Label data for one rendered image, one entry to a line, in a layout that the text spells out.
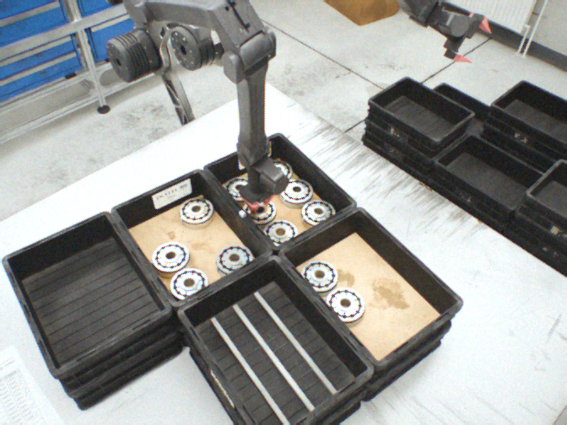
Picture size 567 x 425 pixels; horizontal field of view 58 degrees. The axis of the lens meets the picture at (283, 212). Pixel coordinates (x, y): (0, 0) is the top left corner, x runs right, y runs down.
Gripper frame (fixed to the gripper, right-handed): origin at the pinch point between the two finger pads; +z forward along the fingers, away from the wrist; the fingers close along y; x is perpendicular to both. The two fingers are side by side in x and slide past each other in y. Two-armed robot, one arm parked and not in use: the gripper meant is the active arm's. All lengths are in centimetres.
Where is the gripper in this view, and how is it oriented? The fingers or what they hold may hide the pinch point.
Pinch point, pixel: (259, 207)
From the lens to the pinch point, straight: 153.6
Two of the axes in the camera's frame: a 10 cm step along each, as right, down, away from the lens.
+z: -0.1, 6.5, 7.6
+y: 7.4, -5.1, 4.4
